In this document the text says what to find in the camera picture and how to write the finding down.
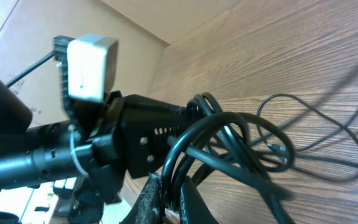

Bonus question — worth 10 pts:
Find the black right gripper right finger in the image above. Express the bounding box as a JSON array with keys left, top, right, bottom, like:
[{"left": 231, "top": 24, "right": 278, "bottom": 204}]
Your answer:
[{"left": 179, "top": 176, "right": 218, "bottom": 224}]

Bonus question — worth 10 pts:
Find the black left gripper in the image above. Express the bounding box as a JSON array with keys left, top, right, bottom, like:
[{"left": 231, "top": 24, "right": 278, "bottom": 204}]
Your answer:
[{"left": 53, "top": 35, "right": 198, "bottom": 223}]

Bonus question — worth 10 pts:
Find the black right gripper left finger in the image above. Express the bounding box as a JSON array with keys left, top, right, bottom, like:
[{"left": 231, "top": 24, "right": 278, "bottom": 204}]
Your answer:
[{"left": 121, "top": 173, "right": 162, "bottom": 224}]

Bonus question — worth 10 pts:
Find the thick black cable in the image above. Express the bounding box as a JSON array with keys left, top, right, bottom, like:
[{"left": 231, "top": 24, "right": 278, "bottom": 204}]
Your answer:
[{"left": 160, "top": 92, "right": 296, "bottom": 224}]

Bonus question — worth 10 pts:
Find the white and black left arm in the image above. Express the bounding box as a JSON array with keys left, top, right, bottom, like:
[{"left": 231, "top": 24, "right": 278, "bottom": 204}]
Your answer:
[{"left": 0, "top": 34, "right": 200, "bottom": 223}]

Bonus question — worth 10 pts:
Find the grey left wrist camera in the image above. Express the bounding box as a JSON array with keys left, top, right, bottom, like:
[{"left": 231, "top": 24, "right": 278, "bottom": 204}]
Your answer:
[{"left": 67, "top": 34, "right": 119, "bottom": 103}]

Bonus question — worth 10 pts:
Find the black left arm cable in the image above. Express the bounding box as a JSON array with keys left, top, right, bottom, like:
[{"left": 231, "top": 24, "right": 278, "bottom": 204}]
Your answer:
[{"left": 5, "top": 49, "right": 57, "bottom": 88}]

